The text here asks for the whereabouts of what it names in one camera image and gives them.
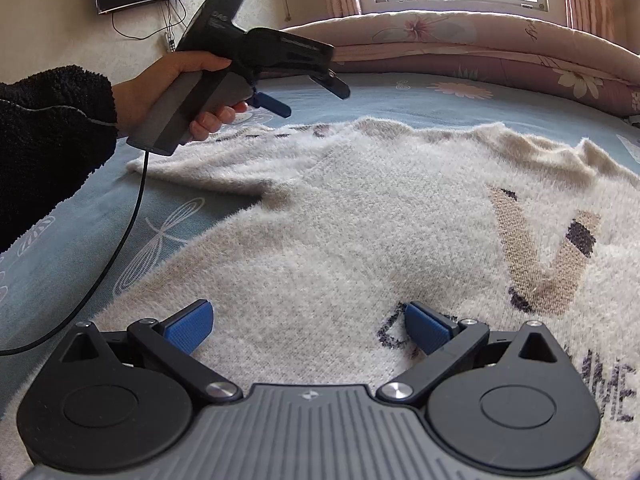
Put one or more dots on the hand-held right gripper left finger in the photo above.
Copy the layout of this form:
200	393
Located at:
191	327

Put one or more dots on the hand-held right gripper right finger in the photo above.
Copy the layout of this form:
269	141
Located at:
427	330

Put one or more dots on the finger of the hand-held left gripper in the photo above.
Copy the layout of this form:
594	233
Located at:
272	105
335	87

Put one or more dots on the cream fuzzy sweater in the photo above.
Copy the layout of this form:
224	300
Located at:
375	220

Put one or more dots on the person's left forearm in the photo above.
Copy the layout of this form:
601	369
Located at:
50	135

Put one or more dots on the person's left hand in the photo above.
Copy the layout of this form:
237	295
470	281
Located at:
145	90

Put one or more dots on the folded pink floral quilt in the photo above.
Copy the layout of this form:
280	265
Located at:
475	45

